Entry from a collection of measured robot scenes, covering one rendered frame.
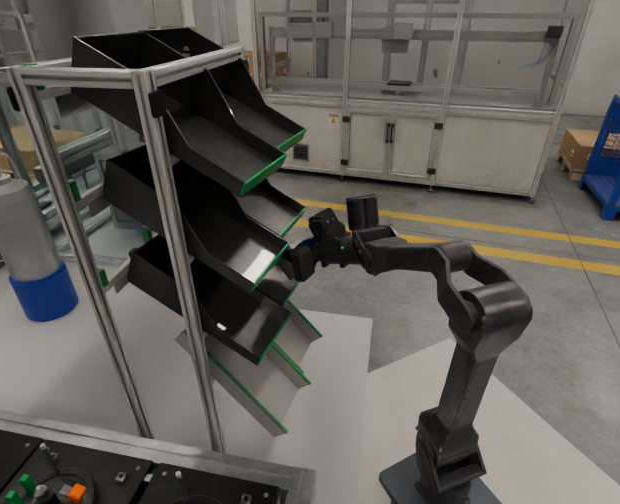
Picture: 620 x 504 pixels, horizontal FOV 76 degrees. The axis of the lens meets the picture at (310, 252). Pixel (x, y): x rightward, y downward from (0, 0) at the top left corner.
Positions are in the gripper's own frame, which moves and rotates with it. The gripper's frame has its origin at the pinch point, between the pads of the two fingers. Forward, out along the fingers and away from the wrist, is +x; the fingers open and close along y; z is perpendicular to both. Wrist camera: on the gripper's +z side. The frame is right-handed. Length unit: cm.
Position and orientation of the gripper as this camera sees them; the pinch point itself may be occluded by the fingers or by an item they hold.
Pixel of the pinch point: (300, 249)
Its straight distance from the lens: 83.6
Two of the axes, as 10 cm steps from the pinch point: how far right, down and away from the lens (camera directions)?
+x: -8.4, -0.1, 5.4
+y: -5.1, 3.7, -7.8
